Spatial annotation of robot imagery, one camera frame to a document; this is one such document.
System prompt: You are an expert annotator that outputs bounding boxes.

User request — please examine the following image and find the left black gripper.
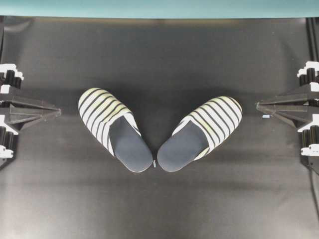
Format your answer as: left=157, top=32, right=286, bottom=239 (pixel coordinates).
left=0, top=63, right=61, bottom=169

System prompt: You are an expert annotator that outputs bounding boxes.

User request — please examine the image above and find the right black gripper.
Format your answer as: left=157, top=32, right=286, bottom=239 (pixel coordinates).
left=256, top=61, right=319, bottom=165

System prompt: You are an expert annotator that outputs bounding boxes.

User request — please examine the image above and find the striped slipper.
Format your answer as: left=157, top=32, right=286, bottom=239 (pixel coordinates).
left=157, top=96, right=243, bottom=172
left=78, top=88, right=153, bottom=173

